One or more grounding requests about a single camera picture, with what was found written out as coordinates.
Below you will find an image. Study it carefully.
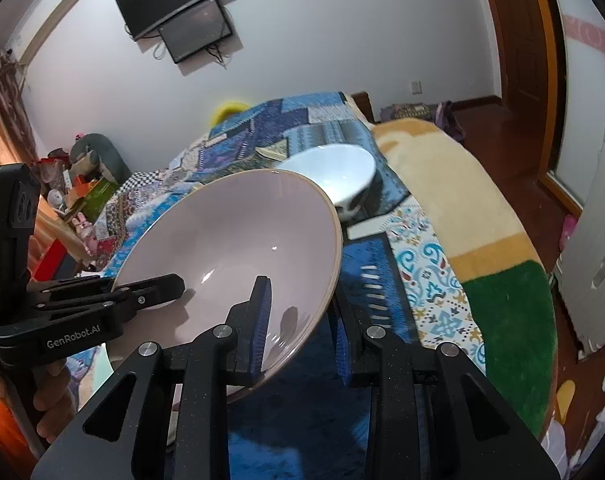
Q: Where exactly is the pink bowl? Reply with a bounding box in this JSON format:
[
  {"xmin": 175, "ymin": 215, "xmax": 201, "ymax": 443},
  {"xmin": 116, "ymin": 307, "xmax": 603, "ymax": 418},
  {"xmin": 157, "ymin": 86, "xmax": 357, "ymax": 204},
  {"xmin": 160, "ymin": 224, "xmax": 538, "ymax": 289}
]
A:
[{"xmin": 114, "ymin": 169, "xmax": 344, "ymax": 404}]

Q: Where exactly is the patterned bag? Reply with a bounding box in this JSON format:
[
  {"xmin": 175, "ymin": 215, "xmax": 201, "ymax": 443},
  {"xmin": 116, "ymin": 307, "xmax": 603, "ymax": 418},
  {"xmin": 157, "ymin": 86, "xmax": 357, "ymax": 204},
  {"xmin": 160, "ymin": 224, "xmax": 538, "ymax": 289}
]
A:
[{"xmin": 381, "ymin": 101, "xmax": 466, "ymax": 142}]

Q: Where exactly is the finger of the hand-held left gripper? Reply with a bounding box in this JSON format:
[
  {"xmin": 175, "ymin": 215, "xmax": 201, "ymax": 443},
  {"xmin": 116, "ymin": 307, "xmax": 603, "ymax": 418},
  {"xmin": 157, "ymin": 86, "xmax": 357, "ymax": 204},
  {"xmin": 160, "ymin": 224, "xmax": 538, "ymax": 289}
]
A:
[
  {"xmin": 32, "ymin": 296, "xmax": 150, "ymax": 330},
  {"xmin": 25, "ymin": 273, "xmax": 186, "ymax": 312}
]

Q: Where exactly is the brown wooden door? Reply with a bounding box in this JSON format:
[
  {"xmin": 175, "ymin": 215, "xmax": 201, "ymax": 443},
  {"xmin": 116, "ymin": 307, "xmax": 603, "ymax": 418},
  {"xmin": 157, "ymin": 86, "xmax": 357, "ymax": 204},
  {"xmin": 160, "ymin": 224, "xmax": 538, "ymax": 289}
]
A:
[{"xmin": 475, "ymin": 0, "xmax": 572, "ymax": 181}]

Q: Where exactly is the person's left hand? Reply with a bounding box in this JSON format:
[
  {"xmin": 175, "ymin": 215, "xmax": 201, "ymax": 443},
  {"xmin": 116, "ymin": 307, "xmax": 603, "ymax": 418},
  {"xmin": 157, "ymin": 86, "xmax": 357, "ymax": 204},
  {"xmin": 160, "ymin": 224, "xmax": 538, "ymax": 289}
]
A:
[{"xmin": 0, "ymin": 360, "xmax": 79, "ymax": 444}]

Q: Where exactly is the pink rabbit toy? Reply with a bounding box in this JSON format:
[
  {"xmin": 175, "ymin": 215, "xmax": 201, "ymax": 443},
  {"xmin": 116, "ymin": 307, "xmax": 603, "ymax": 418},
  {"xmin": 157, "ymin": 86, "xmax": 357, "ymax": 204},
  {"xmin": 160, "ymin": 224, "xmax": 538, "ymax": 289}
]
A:
[{"xmin": 75, "ymin": 212, "xmax": 99, "ymax": 257}]

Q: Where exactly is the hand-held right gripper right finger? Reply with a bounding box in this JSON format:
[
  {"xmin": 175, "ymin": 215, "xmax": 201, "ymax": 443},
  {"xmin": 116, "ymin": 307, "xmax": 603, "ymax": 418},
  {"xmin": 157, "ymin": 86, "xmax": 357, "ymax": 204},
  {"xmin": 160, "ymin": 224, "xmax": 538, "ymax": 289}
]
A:
[{"xmin": 333, "ymin": 285, "xmax": 566, "ymax": 480}]

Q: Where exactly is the black hanging cable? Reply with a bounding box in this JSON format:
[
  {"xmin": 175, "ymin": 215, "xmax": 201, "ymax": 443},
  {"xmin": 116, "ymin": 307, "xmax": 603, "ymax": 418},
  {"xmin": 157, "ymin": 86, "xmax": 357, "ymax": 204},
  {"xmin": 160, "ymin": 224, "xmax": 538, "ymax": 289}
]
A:
[{"xmin": 207, "ymin": 45, "xmax": 234, "ymax": 69}]

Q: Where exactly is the yellow foam hoop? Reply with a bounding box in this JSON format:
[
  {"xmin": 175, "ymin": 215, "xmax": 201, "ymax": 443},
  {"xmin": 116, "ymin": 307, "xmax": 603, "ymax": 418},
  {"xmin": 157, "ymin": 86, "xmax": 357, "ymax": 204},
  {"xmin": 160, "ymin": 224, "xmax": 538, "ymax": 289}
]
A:
[{"xmin": 211, "ymin": 100, "xmax": 251, "ymax": 127}]

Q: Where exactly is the white bowl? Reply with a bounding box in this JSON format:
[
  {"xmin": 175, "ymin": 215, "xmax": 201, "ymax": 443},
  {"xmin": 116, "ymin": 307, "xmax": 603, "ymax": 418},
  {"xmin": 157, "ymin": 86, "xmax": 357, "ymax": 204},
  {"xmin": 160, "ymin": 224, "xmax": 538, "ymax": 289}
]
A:
[{"xmin": 275, "ymin": 143, "xmax": 376, "ymax": 222}]

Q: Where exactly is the white air conditioner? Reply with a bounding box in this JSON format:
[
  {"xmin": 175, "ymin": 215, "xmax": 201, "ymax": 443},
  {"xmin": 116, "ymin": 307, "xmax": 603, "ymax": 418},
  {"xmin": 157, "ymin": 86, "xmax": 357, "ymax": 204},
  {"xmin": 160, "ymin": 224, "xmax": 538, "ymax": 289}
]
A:
[{"xmin": 0, "ymin": 0, "xmax": 89, "ymax": 69}]

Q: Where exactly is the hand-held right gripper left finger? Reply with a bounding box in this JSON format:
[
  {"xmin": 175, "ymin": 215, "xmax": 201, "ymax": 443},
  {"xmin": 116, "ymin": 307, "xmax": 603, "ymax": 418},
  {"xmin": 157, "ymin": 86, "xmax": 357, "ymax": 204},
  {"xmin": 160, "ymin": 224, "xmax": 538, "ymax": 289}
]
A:
[{"xmin": 30, "ymin": 276, "xmax": 273, "ymax": 480}]

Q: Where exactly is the orange curtain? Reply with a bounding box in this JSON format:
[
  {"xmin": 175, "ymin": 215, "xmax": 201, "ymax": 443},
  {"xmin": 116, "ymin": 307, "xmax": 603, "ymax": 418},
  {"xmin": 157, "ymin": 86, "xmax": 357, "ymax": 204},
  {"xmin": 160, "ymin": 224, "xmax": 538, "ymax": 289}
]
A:
[{"xmin": 0, "ymin": 57, "xmax": 66, "ymax": 281}]

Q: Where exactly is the beige and green fleece blanket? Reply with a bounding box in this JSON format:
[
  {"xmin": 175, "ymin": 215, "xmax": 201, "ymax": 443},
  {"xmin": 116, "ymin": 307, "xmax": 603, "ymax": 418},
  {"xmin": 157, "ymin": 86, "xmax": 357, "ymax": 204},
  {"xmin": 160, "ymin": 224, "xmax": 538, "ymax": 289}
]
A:
[{"xmin": 370, "ymin": 117, "xmax": 559, "ymax": 441}]

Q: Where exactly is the small black wall monitor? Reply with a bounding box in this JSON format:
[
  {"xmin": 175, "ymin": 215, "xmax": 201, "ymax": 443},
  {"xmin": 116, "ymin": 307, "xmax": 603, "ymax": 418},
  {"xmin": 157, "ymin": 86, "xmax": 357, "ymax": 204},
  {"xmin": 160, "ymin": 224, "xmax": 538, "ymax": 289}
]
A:
[{"xmin": 158, "ymin": 0, "xmax": 234, "ymax": 65}]

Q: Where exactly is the patchwork printed blanket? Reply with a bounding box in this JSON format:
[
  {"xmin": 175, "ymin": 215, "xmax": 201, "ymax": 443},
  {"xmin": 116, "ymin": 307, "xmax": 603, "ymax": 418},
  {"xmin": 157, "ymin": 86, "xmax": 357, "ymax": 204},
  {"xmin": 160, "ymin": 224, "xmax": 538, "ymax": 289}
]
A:
[{"xmin": 67, "ymin": 91, "xmax": 489, "ymax": 480}]

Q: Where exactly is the red box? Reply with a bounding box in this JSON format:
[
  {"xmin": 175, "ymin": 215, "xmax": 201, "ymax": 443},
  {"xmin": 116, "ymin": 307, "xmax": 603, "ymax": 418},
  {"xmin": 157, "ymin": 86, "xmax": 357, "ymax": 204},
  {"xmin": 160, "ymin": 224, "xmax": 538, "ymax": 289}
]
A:
[{"xmin": 30, "ymin": 239, "xmax": 84, "ymax": 282}]

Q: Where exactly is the grey plush cushion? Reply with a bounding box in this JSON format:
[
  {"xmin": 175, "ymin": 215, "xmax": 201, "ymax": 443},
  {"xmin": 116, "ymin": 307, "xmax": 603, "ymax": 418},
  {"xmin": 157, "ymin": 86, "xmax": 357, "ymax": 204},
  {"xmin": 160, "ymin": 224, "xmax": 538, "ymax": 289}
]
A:
[{"xmin": 70, "ymin": 133, "xmax": 131, "ymax": 187}]

